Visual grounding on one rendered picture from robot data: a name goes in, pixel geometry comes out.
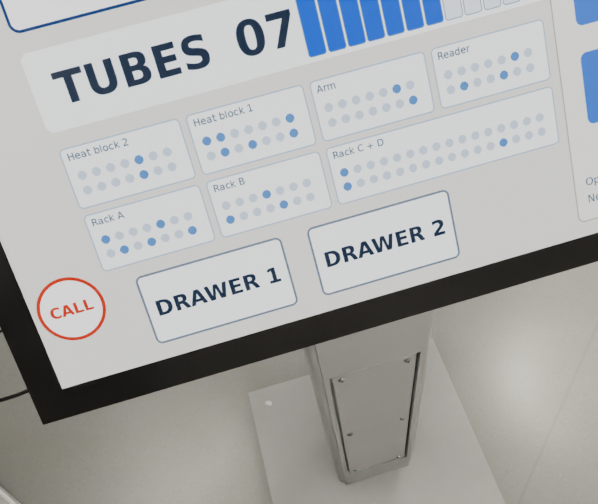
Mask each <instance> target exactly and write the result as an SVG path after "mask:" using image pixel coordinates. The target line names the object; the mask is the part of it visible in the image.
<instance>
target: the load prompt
mask: <svg viewBox="0 0 598 504"><path fill-rule="evenodd" d="M145 1H149V0H0V8H1V10H2V13H3V16H4V18H5V21H6V24H7V26H8V29H9V32H10V34H11V37H12V36H15V35H19V34H23V33H27V32H31V31H35V30H38V29H42V28H46V27H50V26H54V25H57V24H61V23H65V22H69V21H73V20H77V19H80V18H84V17H88V16H92V15H96V14H100V13H103V12H107V11H111V10H115V9H119V8H122V7H126V6H130V5H134V4H138V3H142V2H145Z"/></svg>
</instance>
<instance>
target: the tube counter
mask: <svg viewBox="0 0 598 504"><path fill-rule="evenodd" d="M538 1H542V0H226V1H223V2H221V4H222V8H223V11H224V15H225V19H226V22H227V26H228V29H229V33H230V37H231V40H232V44H233V47H234V51H235V55H236V58H237V62H238V66H239V69H240V73H241V76H242V80H243V81H246V80H250V79H254V78H257V77H261V76H265V75H268V74H272V73H276V72H279V71H283V70H287V69H290V68H294V67H298V66H302V65H305V64H309V63H313V62H316V61H320V60H324V59H327V58H331V57H335V56H338V55H342V54H346V53H350V52H353V51H357V50H361V49H364V48H368V47H372V46H375V45H379V44H383V43H386V42H390V41H394V40H398V39H401V38H405V37H409V36H412V35H416V34H420V33H423V32H427V31H431V30H434V29H438V28H442V27H446V26H449V25H453V24H457V23H460V22H464V21H468V20H471V19H475V18H479V17H482V16H486V15H490V14H494V13H497V12H501V11H505V10H508V9H512V8H516V7H519V6H523V5H527V4H530V3H534V2H538Z"/></svg>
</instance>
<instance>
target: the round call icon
mask: <svg viewBox="0 0 598 504"><path fill-rule="evenodd" d="M23 288H24V291H25V293H26V295H27V298H28V300H29V303H30V305H31V307H32V310H33V312H34V315H35V317H36V319H37V322H38V324H39V327H40V329H41V331H42V334H43V336H44V339H45V341H46V343H47V346H48V348H49V351H51V350H55V349H58V348H61V347H65V346H68V345H72V344H75V343H79V342H82V341H86V340H89V339H93V338H96V337H100V336H103V335H106V334H110V333H113V332H117V331H118V329H117V326H116V323H115V321H114V318H113V315H112V313H111V310H110V307H109V305H108V302H107V299H106V297H105V294H104V291H103V289H102V286H101V283H100V281H99V278H98V276H97V273H96V270H95V268H94V266H93V267H90V268H86V269H83V270H79V271H76V272H72V273H69V274H65V275H62V276H58V277H55V278H51V279H48V280H44V281H40V282H37V283H33V284H30V285H26V286H23Z"/></svg>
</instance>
